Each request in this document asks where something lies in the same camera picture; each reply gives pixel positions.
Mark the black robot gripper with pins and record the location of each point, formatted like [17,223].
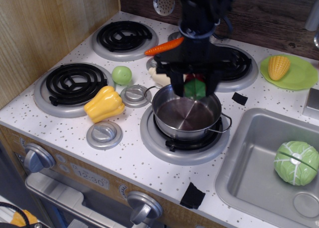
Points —
[197,56]

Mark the red chili pepper toy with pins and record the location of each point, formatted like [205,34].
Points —
[194,86]

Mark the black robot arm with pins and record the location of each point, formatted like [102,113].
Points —
[199,18]

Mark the stainless steel pan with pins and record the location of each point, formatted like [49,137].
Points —
[182,118]

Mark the yellow bell pepper toy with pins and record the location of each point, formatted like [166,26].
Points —
[107,103]

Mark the orange carrot toy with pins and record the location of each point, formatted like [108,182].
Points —
[164,47]

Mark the back right burner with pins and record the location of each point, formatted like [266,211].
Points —
[244,76]

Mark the burner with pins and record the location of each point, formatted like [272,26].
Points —
[244,76]
[64,90]
[176,152]
[123,41]

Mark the silver knob upper top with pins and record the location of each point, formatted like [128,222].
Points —
[151,63]

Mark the silver knob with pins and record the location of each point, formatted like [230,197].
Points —
[174,36]
[104,135]
[136,96]
[151,63]

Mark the silver knob back top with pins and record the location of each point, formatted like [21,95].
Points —
[174,36]

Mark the black tape piece small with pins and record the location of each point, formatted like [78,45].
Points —
[240,99]

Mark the silver knob middle top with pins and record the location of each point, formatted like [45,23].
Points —
[136,96]

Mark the front right burner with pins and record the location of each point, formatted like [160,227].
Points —
[176,152]

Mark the green apple toy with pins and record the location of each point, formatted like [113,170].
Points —
[121,75]

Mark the hanging slotted spoon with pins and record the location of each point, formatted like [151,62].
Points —
[164,7]

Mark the back left burner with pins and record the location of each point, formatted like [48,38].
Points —
[123,41]

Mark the yellow corn toy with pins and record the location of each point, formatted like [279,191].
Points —
[278,66]

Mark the light green plate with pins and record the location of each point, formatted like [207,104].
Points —
[301,74]

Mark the silver knob front top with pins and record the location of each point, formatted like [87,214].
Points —
[104,135]

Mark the silver sink basin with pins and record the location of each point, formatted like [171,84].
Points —
[248,181]

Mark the black tape piece front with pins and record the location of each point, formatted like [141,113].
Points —
[192,197]

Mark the front left burner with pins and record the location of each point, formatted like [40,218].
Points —
[64,90]

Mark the green cabbage toy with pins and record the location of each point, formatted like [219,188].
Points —
[296,163]

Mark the right oven front knob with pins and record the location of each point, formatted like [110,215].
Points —
[145,209]

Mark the oven knob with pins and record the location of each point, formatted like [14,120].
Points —
[37,158]
[145,209]

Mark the left oven front knob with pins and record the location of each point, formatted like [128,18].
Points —
[37,158]

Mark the silver oven door handle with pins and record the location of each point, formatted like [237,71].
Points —
[67,199]

